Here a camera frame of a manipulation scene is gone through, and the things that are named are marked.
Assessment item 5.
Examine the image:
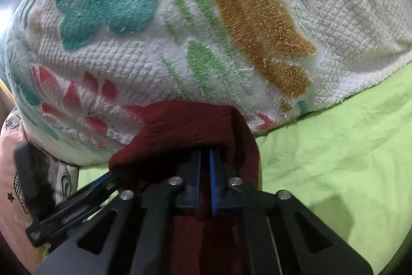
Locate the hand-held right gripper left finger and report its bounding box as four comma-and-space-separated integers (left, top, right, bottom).
35, 149, 203, 275

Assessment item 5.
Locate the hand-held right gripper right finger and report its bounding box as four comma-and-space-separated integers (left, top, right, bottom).
209, 148, 374, 275

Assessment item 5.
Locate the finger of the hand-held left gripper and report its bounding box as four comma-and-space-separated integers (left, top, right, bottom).
75, 172, 120, 202
55, 186, 120, 232

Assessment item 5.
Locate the dark red knit sweater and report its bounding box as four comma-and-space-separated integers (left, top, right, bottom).
109, 100, 261, 275

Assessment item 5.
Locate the pink quilt with plaid hearts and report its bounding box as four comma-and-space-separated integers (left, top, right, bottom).
0, 107, 79, 272

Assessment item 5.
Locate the green bed sheet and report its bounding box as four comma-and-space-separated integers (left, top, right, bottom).
75, 61, 412, 275

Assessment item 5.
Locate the white floral towel blanket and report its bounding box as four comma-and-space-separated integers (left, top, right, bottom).
5, 0, 412, 166

